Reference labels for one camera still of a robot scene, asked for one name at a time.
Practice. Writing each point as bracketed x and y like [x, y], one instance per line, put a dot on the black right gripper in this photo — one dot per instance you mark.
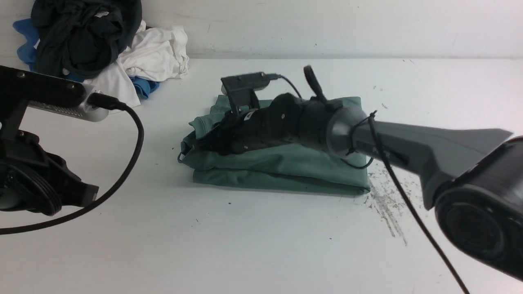
[255, 129]

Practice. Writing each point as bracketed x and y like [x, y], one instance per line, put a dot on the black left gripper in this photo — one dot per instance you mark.
[37, 181]

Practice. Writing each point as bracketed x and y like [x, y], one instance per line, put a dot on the green long-sleeve shirt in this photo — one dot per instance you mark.
[286, 168]

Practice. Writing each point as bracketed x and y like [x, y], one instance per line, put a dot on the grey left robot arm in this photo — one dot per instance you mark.
[37, 181]

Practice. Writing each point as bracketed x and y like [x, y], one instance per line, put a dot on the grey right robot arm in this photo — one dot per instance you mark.
[471, 178]

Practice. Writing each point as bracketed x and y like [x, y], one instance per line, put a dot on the blue crumpled garment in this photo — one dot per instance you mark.
[26, 45]

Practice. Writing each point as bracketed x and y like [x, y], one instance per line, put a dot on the white crumpled garment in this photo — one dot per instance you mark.
[155, 54]

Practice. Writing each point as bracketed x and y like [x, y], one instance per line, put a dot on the dark green crumpled garment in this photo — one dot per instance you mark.
[83, 37]

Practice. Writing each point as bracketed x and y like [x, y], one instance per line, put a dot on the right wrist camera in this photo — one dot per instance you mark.
[240, 90]

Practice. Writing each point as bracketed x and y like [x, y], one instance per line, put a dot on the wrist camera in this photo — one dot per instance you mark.
[20, 89]
[240, 90]

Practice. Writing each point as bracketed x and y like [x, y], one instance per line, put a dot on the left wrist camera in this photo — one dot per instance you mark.
[20, 89]

